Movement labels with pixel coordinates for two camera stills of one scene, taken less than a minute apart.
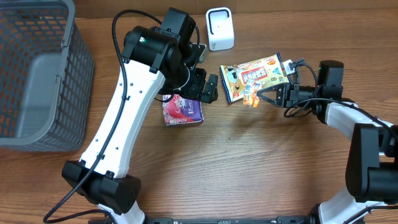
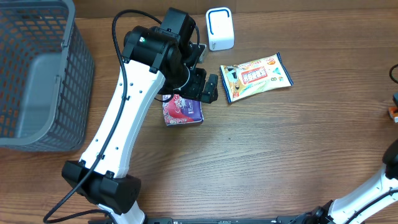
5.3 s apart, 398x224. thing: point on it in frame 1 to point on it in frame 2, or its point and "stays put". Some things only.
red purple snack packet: x=178 y=111 stays put
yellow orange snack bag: x=267 y=71 stays put
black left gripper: x=196 y=89 stays put
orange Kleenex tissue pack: x=250 y=93 to x=393 y=112
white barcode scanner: x=220 y=30 stays put
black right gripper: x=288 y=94 to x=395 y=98
